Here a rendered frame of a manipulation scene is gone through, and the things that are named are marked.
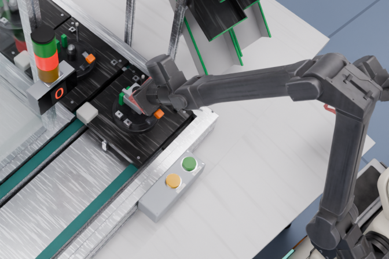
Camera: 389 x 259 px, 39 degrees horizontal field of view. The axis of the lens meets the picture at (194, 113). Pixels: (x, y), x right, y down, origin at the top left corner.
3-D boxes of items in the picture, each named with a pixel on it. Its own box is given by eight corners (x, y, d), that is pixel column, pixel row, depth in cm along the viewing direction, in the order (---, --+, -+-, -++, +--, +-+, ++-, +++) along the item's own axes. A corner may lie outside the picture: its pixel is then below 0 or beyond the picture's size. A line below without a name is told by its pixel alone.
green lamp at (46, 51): (61, 48, 120) (60, 35, 116) (44, 62, 118) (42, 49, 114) (45, 35, 121) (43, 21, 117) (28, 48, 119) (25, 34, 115)
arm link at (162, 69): (187, 108, 128) (210, 90, 132) (165, 65, 124) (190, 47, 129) (156, 110, 137) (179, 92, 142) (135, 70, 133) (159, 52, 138)
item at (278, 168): (372, 146, 182) (375, 143, 179) (165, 339, 145) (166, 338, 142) (227, 10, 201) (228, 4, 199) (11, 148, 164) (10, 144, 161)
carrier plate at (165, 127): (193, 115, 164) (194, 111, 162) (138, 170, 153) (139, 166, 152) (132, 67, 169) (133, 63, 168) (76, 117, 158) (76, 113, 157)
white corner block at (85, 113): (98, 117, 160) (98, 110, 156) (87, 126, 158) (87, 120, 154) (87, 107, 161) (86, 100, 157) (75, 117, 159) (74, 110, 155)
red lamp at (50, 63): (63, 61, 125) (61, 49, 120) (46, 75, 122) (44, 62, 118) (47, 48, 126) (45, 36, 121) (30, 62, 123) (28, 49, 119)
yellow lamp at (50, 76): (64, 73, 129) (63, 62, 125) (48, 87, 127) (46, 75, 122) (49, 60, 130) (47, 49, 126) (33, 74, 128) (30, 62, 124)
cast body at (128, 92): (150, 105, 155) (151, 92, 149) (139, 115, 153) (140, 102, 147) (128, 87, 157) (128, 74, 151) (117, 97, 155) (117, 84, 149)
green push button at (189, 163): (198, 165, 156) (199, 162, 155) (189, 174, 155) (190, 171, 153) (187, 156, 157) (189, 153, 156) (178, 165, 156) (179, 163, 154)
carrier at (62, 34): (129, 64, 170) (131, 40, 159) (72, 114, 159) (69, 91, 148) (72, 19, 175) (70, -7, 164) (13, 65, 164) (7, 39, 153)
